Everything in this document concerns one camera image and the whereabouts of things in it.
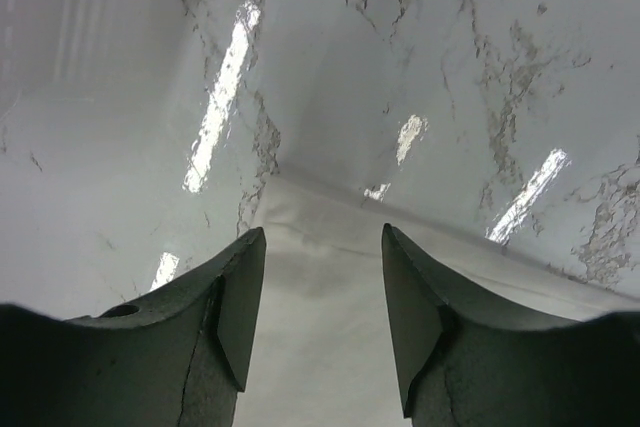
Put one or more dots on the white coca-cola t-shirt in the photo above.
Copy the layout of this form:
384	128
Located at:
323	352

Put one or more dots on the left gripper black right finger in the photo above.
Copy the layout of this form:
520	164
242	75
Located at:
466	356

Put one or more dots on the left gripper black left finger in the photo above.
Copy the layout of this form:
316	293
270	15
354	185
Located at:
177	356

